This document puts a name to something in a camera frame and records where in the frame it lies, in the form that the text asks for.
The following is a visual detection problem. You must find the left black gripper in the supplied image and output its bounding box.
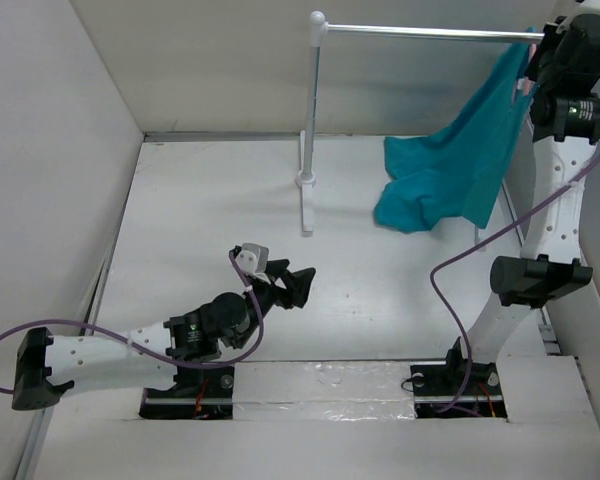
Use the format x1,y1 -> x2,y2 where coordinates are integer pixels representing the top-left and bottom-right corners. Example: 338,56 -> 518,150
232,259 -> 312,350

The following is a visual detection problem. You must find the pink plastic hanger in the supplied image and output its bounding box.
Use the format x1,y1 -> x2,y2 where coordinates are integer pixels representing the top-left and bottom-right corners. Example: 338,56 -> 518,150
516,44 -> 537,96

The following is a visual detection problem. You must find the teal t shirt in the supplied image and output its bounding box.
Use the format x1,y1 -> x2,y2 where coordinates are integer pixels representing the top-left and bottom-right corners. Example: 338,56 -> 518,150
373,44 -> 534,233

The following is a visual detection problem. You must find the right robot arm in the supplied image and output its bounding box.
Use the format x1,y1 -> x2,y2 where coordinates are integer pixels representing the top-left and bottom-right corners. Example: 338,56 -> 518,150
441,10 -> 600,393

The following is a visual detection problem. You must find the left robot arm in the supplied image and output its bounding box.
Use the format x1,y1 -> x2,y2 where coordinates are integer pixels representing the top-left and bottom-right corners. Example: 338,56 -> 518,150
11,260 -> 316,411

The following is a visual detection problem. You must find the white metal clothes rack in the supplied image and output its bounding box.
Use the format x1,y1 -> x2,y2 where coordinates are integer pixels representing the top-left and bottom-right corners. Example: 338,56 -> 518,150
295,10 -> 556,251

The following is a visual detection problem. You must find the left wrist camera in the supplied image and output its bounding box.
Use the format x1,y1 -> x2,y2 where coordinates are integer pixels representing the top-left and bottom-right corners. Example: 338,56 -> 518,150
229,243 -> 269,282

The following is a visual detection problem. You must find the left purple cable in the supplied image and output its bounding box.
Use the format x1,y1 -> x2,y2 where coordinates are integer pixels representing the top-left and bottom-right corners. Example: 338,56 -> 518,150
0,249 -> 266,396

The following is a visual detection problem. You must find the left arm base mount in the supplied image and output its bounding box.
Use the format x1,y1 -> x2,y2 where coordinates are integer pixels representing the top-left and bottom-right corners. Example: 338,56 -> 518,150
138,366 -> 235,421

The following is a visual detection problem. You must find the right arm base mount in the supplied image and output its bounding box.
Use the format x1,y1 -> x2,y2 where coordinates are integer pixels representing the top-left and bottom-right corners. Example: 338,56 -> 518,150
401,338 -> 507,419

